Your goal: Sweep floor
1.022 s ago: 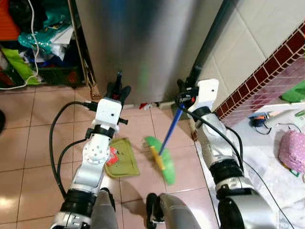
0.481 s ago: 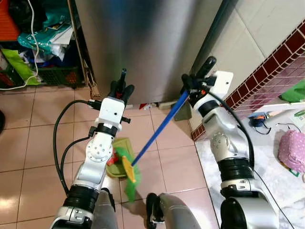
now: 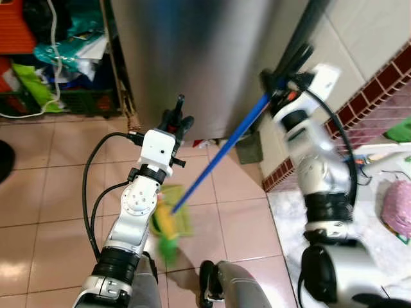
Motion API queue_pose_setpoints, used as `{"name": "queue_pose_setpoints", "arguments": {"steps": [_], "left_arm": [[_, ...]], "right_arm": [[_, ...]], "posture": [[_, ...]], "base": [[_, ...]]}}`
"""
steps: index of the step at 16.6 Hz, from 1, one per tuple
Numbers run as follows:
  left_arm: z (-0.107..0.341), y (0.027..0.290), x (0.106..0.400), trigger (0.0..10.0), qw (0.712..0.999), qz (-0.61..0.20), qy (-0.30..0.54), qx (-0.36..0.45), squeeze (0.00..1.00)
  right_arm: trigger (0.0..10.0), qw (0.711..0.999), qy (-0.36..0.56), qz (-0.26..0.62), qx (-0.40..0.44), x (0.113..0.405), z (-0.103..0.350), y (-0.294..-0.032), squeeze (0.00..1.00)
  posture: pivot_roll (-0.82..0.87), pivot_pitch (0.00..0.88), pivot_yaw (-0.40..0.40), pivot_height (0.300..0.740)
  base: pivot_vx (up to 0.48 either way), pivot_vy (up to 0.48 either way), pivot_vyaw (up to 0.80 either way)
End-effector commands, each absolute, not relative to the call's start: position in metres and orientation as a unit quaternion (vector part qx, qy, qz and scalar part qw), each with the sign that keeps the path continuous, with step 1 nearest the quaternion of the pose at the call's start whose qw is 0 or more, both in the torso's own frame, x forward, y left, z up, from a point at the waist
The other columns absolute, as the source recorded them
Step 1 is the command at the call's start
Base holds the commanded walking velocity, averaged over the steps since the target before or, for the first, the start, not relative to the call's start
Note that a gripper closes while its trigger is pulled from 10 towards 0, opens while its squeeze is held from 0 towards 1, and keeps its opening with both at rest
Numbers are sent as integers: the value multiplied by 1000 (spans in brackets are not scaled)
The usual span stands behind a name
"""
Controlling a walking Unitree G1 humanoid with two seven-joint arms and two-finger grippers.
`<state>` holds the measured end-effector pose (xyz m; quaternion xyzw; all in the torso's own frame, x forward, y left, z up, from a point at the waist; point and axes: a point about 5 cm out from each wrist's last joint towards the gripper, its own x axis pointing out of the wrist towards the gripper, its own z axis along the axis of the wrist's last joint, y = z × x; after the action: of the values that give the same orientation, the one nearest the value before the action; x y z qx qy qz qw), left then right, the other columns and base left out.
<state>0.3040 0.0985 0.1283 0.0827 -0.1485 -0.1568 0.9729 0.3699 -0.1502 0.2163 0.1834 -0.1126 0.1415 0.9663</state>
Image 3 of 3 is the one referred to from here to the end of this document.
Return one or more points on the stainless steel fridge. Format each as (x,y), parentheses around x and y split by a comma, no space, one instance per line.
(205,64)

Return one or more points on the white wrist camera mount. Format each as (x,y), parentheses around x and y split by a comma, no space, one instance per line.
(157,151)
(324,80)

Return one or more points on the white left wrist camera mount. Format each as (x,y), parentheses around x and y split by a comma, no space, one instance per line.
(157,151)

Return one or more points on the teal plastic bag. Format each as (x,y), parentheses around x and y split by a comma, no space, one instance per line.
(70,45)

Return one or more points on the orange plastic crate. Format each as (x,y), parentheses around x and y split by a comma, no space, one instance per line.
(14,25)

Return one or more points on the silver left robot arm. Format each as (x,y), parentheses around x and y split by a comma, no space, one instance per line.
(128,224)

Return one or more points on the lime green bag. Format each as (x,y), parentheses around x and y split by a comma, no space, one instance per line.
(32,86)

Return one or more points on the pink dotted cloth bag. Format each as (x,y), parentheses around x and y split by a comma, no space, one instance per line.
(399,208)

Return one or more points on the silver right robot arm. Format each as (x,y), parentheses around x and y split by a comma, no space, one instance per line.
(314,167)

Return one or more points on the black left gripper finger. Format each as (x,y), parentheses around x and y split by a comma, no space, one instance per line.
(167,117)
(187,124)

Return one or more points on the grey right robot leg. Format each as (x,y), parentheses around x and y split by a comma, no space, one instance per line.
(241,289)

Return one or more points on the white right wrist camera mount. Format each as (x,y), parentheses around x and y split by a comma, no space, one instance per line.
(324,80)

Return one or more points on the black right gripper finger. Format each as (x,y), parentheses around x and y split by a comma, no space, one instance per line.
(303,56)

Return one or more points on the blue orange small device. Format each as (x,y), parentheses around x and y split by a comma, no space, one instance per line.
(364,163)

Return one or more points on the dark green plastic crate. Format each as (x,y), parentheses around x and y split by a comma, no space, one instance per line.
(83,102)

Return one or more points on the grey robot leg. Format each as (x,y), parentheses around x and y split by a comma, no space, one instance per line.
(148,285)
(241,289)

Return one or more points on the grey left robot leg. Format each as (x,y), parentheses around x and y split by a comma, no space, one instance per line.
(148,285)

